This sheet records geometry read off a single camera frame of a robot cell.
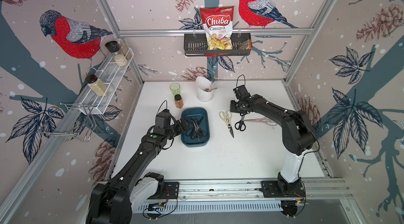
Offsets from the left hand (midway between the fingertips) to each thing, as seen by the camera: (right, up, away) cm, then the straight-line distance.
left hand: (187, 121), depth 83 cm
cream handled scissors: (+23, +1, +17) cm, 29 cm away
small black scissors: (+6, -9, +8) cm, 13 cm away
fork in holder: (+14, +20, +23) cm, 33 cm away
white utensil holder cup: (+9, +17, +22) cm, 30 cm away
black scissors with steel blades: (+32, -4, +13) cm, 35 cm away
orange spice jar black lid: (-8, +10, +17) cm, 22 cm away
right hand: (+26, +7, +13) cm, 30 cm away
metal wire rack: (-46, +4, -17) cm, 49 cm away
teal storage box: (+4, +2, +18) cm, 19 cm away
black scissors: (+1, -8, +9) cm, 12 cm away
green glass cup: (-13, +19, +30) cm, 38 cm away
